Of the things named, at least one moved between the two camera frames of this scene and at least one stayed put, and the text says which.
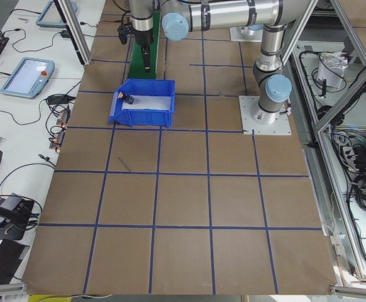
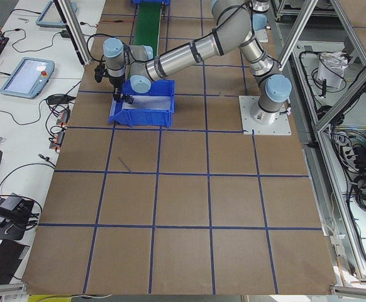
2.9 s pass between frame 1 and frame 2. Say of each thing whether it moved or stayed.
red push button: stayed
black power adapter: stayed
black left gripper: moved
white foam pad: stayed
